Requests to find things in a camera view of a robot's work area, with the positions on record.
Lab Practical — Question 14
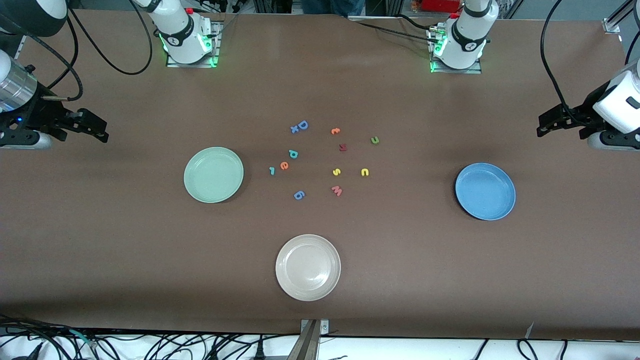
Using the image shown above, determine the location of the blue plate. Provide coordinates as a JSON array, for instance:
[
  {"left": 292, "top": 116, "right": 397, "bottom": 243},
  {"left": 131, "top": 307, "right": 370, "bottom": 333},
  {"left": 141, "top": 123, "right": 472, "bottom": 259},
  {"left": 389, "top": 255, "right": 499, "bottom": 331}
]
[{"left": 454, "top": 162, "right": 517, "bottom": 221}]

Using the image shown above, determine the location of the light green plate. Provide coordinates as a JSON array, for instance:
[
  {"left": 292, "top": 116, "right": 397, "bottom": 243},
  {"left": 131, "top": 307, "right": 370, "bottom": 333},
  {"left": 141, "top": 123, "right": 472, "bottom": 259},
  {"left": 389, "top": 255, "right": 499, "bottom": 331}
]
[{"left": 183, "top": 146, "right": 245, "bottom": 204}]

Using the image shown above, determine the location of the red object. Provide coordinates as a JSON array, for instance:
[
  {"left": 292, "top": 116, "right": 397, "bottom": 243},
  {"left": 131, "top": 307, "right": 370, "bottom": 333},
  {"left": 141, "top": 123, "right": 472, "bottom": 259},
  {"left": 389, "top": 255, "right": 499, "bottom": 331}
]
[{"left": 421, "top": 0, "right": 463, "bottom": 12}]

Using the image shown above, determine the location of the person in blue jeans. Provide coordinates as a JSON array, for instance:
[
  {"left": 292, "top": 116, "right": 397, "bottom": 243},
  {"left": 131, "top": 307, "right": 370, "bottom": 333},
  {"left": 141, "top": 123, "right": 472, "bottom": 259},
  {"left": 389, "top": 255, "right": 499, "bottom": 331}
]
[{"left": 301, "top": 0, "right": 367, "bottom": 17}]

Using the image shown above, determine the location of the beige plate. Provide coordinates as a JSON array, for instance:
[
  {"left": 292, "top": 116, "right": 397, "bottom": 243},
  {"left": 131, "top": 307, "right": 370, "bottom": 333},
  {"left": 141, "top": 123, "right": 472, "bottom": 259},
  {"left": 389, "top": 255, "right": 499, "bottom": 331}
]
[{"left": 275, "top": 234, "right": 342, "bottom": 302}]

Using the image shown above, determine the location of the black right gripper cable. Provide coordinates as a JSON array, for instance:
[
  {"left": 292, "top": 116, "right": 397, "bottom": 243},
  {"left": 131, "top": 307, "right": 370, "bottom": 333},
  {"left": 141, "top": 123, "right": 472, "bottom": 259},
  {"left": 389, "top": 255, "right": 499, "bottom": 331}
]
[{"left": 0, "top": 15, "right": 84, "bottom": 102}]

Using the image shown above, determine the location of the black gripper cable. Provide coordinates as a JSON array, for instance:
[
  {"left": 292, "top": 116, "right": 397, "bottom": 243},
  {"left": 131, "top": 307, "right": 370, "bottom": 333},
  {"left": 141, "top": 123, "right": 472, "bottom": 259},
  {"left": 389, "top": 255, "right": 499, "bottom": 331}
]
[
  {"left": 0, "top": 15, "right": 84, "bottom": 102},
  {"left": 540, "top": 0, "right": 591, "bottom": 126}
]

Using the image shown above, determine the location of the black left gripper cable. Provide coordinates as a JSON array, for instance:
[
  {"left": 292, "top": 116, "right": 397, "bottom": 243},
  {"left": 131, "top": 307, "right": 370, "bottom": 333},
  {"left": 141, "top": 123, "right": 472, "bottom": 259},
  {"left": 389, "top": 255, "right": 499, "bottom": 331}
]
[{"left": 540, "top": 0, "right": 591, "bottom": 126}]

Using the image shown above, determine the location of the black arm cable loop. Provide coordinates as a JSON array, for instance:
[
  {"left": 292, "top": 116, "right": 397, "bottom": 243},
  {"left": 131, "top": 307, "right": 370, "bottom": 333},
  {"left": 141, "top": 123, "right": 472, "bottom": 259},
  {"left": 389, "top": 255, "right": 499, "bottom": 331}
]
[{"left": 67, "top": 0, "right": 153, "bottom": 76}]

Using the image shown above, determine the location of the aluminium frame corner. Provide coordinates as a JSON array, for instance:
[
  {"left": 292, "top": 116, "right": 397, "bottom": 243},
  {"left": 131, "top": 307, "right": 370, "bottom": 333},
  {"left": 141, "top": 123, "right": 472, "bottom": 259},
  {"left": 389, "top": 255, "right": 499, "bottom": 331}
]
[{"left": 602, "top": 0, "right": 640, "bottom": 34}]

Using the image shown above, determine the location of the black hanging cable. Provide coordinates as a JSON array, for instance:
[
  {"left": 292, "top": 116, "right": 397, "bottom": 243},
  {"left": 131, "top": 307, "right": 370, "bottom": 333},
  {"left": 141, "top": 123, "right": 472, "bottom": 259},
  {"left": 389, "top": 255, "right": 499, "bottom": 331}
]
[{"left": 622, "top": 0, "right": 640, "bottom": 66}]

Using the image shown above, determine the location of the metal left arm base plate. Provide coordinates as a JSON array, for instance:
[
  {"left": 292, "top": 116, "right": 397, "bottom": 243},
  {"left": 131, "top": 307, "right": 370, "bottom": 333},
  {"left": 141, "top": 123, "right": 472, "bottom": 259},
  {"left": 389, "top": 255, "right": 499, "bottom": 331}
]
[{"left": 427, "top": 25, "right": 483, "bottom": 75}]

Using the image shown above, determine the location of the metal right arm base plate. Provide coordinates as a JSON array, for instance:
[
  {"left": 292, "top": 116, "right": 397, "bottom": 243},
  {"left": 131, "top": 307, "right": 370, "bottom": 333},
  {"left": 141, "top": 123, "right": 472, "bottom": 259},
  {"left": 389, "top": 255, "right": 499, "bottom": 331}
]
[{"left": 166, "top": 21, "right": 221, "bottom": 68}]

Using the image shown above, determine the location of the black cable on table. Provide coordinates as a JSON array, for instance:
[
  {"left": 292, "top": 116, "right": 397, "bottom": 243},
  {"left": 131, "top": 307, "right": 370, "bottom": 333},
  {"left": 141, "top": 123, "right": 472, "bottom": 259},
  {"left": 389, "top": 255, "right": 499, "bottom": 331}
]
[{"left": 349, "top": 14, "right": 437, "bottom": 42}]

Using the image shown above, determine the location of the teal floor cable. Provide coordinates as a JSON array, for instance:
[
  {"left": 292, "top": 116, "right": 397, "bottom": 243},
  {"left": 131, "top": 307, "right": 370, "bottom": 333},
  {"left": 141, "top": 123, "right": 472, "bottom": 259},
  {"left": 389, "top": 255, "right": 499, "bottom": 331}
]
[{"left": 70, "top": 329, "right": 98, "bottom": 350}]

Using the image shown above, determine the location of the black floor cable loop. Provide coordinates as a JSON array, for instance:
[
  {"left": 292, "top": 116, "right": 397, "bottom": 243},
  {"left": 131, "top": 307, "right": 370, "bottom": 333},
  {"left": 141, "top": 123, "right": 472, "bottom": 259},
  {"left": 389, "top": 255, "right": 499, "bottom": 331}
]
[{"left": 516, "top": 338, "right": 540, "bottom": 360}]

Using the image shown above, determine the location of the metal table bracket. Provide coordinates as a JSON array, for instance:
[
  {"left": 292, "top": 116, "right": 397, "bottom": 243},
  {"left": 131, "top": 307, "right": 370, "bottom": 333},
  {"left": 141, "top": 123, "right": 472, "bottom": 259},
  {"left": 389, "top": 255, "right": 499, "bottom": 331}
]
[{"left": 286, "top": 318, "right": 331, "bottom": 360}]

